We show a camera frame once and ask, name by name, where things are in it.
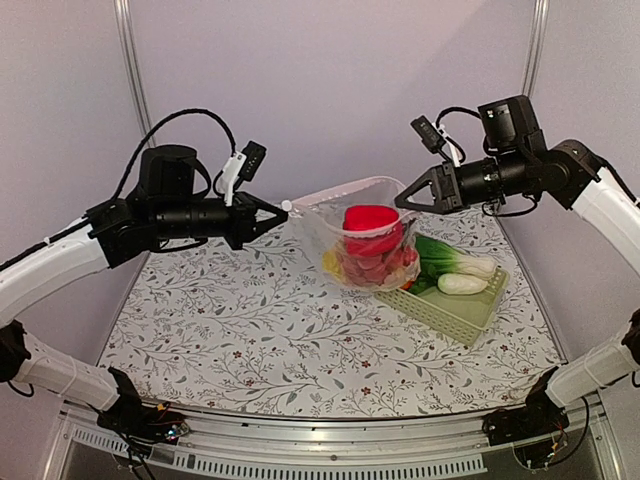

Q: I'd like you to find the aluminium frame post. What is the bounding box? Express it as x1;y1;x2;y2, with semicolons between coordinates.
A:
521;0;550;97
113;0;152;135

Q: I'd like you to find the green white bok choy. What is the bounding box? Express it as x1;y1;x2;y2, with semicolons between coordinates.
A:
405;235;497;295

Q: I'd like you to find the yellow napa cabbage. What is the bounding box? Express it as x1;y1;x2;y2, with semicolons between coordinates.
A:
322;248;350;285

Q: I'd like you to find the left aluminium frame post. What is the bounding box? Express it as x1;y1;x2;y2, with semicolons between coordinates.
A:
113;0;152;135

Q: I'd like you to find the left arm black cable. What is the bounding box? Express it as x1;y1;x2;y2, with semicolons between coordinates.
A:
112;108;239;201

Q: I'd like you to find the floral tablecloth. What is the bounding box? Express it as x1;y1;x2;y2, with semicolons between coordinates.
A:
99;210;563;418

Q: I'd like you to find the beige perforated plastic basket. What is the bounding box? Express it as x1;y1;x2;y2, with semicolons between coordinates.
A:
374;268;510;346

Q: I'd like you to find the clear zip top bag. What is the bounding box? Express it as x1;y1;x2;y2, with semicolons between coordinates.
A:
281;176;420;292

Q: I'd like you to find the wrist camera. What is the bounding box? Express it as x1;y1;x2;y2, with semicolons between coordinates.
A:
410;116;466;167
215;141;267;207

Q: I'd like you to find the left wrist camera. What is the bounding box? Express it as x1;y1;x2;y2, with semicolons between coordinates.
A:
215;141;267;207

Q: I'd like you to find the right aluminium frame post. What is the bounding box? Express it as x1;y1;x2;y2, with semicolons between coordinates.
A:
521;0;550;97

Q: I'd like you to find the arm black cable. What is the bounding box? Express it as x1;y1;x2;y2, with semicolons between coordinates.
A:
112;108;239;201
434;105;484;131

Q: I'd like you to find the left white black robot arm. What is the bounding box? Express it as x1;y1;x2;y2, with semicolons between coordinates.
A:
1;142;288;444

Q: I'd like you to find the white radish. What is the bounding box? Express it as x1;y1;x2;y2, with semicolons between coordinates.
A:
437;273;488;295

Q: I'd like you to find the aluminium front rail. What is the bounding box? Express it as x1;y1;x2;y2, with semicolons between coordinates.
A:
43;395;626;479

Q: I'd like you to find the red bell pepper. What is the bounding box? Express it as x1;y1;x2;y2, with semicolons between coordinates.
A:
343;205;404;257

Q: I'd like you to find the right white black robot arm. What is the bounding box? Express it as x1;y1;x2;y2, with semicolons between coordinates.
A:
394;95;639;445

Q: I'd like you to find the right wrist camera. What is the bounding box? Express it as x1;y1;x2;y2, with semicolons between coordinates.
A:
410;116;466;167

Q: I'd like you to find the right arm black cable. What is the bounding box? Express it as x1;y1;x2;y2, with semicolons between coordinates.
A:
434;105;484;131

